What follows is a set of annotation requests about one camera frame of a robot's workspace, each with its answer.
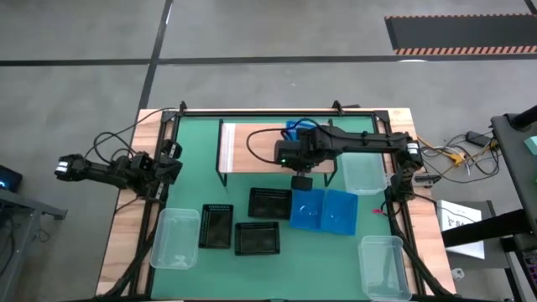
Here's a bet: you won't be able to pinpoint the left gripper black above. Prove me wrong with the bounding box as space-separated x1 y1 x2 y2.
144 155 184 201

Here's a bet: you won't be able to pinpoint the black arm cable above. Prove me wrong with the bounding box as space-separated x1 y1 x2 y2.
83 107 180 164
245 117 332 165

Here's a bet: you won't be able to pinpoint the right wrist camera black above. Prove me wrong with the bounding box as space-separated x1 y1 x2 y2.
290 174 314 192

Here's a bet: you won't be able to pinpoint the wooden shelf black metal legs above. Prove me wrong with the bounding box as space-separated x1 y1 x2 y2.
216 118 339 188

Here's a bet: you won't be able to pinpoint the black table clamp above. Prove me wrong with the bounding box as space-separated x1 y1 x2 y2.
413 174 441 186

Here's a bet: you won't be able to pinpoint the black aluminium table frame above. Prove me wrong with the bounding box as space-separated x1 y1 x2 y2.
98 100 458 302

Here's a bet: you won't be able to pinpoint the green table mat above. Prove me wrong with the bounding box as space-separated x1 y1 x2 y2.
149 115 399 301

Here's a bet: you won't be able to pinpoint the black hazard-striped floor mat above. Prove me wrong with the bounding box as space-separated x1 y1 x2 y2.
384 13 537 56

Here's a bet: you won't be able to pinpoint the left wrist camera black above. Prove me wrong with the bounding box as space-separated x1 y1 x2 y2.
161 139 184 159

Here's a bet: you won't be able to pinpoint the black power adapter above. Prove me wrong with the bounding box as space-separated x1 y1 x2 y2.
465 130 487 148

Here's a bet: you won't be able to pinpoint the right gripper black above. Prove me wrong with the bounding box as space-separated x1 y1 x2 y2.
274 125 320 174

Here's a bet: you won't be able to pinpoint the clear plastic basket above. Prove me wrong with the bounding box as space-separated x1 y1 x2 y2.
357 234 413 302
340 151 389 196
149 207 201 270

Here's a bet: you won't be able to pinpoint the dark keyboard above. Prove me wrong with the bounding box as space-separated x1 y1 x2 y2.
519 250 537 287

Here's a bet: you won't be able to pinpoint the grey metal cart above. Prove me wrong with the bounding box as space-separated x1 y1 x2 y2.
0 188 68 290

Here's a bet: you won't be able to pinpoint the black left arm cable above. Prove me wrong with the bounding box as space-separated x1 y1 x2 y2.
83 107 180 164

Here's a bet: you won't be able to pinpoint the black plastic basket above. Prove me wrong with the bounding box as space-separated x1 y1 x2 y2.
197 203 235 250
247 186 294 221
233 221 281 257

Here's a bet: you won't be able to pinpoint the black floor beam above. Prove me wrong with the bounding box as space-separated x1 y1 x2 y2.
441 208 537 248

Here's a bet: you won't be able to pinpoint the black device blue light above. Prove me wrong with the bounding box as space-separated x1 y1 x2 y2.
0 164 24 194

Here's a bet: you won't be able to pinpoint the black pole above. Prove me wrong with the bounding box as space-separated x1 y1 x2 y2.
509 104 537 129

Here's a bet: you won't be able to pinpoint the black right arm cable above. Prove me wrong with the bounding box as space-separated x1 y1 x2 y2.
245 117 332 165

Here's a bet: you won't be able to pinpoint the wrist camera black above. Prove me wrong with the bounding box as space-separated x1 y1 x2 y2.
290 174 314 192
161 139 184 159

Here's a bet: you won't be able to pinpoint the grey side desk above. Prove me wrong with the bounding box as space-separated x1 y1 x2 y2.
489 112 537 236

